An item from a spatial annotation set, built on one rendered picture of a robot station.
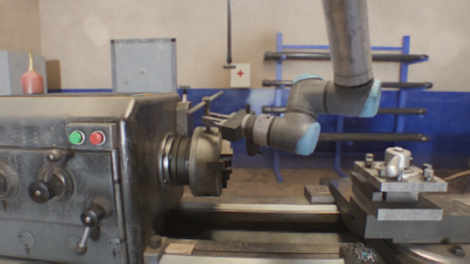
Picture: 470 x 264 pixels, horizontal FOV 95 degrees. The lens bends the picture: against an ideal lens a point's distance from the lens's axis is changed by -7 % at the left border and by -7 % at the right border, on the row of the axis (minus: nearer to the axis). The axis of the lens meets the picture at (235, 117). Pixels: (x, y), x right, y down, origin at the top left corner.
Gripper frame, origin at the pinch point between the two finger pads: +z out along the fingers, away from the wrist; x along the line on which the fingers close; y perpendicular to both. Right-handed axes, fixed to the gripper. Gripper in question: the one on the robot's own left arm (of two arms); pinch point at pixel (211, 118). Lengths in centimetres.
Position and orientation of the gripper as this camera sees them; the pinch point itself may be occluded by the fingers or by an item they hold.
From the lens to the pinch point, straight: 77.8
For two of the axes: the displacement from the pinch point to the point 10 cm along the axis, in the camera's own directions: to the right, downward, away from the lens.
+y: -0.5, -9.1, -4.2
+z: -8.7, -1.7, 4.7
